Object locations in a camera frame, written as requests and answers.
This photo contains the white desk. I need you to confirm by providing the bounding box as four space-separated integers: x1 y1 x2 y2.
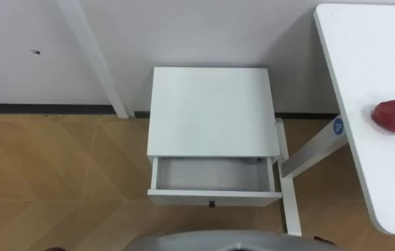
274 2 395 237

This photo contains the white cabinet drawer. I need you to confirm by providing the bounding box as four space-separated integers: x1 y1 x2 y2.
147 156 284 209

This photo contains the white bedside cabinet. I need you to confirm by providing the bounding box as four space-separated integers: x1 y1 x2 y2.
146 66 281 165

